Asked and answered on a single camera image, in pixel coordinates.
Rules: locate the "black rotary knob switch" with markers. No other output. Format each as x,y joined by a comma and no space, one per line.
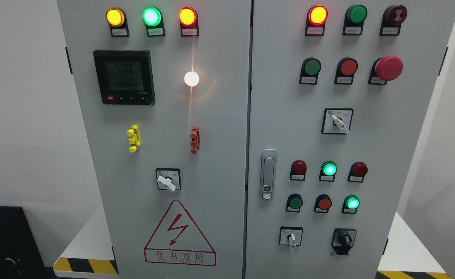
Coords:
343,240

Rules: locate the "red terminal connector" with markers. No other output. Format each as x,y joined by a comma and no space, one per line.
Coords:
195,139

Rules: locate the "white lit indicator light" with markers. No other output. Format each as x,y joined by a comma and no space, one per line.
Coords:
191,78

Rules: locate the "dark red indicator light left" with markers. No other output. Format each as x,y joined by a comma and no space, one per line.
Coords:
298,170

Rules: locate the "dark red indicator light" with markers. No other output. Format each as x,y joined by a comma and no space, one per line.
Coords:
298,170
357,172

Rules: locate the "grey electrical cabinet left door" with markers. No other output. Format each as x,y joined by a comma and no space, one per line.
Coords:
213,179

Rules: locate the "grey electrical cabinet door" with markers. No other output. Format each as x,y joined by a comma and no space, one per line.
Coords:
287,116
213,179

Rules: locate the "green push button lower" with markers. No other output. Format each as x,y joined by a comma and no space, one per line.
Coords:
294,203

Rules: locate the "green push button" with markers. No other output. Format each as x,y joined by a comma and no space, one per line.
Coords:
310,71
294,203

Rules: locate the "yellow terminal connector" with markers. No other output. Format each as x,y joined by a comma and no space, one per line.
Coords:
134,138

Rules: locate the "green lit indicator light middle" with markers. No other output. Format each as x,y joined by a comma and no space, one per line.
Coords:
328,171

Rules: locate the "green lit indicator light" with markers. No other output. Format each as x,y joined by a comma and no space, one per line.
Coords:
153,20
350,205
328,171

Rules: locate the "green push button upper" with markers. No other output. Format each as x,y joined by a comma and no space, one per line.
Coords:
310,71

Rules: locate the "red electrical hazard warning sticker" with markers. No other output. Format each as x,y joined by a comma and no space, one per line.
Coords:
178,240

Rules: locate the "red push button lower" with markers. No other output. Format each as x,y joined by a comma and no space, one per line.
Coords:
322,204

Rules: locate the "red push button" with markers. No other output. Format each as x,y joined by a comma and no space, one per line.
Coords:
322,204
346,68

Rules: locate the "black digital power meter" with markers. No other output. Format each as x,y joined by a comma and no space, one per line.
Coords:
125,77

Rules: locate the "grey electrical cabinet right door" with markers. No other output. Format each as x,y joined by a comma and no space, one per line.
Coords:
287,116

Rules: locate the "red-rimmed yellow indicator light left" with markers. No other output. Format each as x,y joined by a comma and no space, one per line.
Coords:
188,19

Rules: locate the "red-rimmed yellow indicator light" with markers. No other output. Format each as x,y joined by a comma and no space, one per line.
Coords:
188,19
316,19

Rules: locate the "dark red indicator light right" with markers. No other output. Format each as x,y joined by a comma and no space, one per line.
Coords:
357,172

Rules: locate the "green lit indicator light lower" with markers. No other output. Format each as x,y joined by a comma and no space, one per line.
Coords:
350,205

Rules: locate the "red push button upper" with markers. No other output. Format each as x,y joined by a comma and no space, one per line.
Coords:
346,68

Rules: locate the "green lit indicator light top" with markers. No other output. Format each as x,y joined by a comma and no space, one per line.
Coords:
153,20

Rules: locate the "red-rimmed yellow indicator light right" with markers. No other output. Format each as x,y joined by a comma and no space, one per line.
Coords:
316,19

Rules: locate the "yellow indicator light top left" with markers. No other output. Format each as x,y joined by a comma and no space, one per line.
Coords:
117,20

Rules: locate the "red emergency stop mushroom button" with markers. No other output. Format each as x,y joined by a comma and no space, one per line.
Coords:
385,69

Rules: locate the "dark green indicator light top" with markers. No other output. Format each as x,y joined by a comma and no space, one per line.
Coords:
354,20

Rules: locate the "dark red buzzer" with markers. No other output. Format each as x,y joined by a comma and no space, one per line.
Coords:
392,20

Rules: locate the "white platform with hazard stripes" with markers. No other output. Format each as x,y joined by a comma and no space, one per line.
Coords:
90,256

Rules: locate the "black box lower left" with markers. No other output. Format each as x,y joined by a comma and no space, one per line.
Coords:
19,254

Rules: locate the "silver door handle lock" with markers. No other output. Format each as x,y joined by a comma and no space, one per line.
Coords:
267,174

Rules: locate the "white selector switch left door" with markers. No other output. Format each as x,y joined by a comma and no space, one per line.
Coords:
168,179

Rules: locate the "white selector switch upper right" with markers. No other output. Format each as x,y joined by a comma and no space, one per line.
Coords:
337,121

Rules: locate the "white selector switch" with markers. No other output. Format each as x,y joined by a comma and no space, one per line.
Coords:
337,121
290,236

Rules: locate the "white selector switch lower right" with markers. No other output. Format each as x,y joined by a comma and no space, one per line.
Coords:
290,236

